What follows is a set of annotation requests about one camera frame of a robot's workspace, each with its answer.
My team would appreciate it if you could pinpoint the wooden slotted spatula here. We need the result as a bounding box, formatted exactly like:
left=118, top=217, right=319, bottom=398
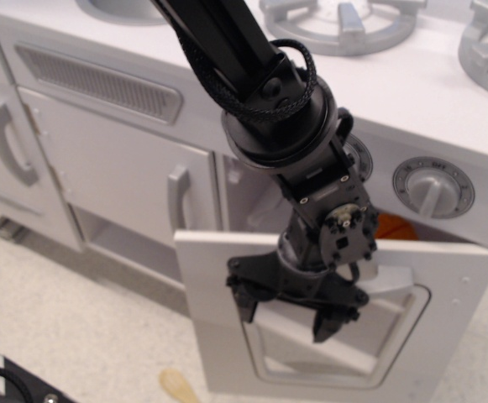
left=159, top=369, right=201, bottom=403

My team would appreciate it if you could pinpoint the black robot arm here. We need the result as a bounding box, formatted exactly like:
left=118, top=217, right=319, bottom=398
left=155, top=1, right=379, bottom=343

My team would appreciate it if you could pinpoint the silver sink basin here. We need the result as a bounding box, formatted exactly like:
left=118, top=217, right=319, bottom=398
left=76, top=0, right=166, bottom=26

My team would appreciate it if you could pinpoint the white toy kitchen unit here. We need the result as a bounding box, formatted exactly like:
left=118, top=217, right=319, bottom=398
left=0, top=1, right=488, bottom=402

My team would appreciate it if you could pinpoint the grey stove knob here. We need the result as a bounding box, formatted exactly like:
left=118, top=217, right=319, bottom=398
left=392, top=156, right=475, bottom=219
left=344, top=134, right=373, bottom=182

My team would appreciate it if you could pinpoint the orange toy pumpkin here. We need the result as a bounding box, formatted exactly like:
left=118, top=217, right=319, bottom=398
left=375, top=213, right=418, bottom=241

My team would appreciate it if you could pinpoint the grey stove burner grate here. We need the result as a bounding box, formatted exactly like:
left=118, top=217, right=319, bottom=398
left=260, top=1, right=427, bottom=57

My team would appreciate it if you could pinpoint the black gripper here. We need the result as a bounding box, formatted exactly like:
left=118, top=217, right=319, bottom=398
left=226, top=251, right=370, bottom=343

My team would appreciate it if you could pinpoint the right grey stove knob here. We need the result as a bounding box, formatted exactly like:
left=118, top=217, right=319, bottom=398
left=392, top=156, right=475, bottom=219

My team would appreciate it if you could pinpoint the grey vent grille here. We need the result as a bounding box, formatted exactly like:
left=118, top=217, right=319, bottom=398
left=15, top=44, right=183, bottom=124

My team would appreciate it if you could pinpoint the middle grey stove knob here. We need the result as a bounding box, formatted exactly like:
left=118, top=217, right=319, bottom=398
left=344, top=134, right=373, bottom=182

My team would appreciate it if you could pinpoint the white cabinet door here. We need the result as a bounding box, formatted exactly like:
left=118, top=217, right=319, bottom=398
left=18, top=88, right=220, bottom=243
left=0, top=16, right=86, bottom=253

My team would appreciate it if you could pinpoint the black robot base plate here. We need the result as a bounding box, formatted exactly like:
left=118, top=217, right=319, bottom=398
left=0, top=359, right=75, bottom=403

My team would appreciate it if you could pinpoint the aluminium frame rail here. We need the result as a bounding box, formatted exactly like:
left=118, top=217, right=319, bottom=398
left=0, top=217, right=29, bottom=243

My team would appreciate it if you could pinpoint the white left cabinet door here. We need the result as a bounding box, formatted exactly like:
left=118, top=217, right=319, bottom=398
left=0, top=16, right=86, bottom=253

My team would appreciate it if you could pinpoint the white middle cabinet door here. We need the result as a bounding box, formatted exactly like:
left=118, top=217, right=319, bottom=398
left=18, top=88, right=220, bottom=243

